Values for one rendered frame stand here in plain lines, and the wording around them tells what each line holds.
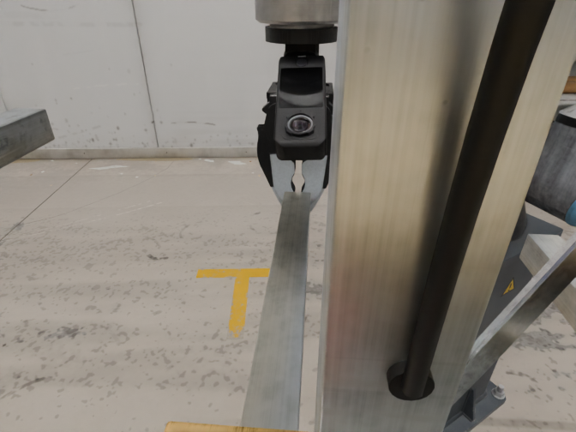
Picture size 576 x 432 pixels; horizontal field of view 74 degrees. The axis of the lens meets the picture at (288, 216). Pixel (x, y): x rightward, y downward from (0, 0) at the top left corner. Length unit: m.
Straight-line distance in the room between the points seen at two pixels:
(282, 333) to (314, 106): 0.20
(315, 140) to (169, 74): 2.54
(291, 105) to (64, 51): 2.75
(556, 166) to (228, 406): 1.02
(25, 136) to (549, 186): 0.73
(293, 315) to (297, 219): 0.13
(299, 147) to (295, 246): 0.09
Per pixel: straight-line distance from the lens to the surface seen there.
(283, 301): 0.28
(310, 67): 0.39
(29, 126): 0.41
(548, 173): 0.76
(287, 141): 0.33
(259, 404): 0.23
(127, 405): 1.35
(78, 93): 3.08
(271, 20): 0.38
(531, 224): 1.03
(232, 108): 2.80
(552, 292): 0.22
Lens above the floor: 1.05
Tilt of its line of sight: 30 degrees down
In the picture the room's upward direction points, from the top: straight up
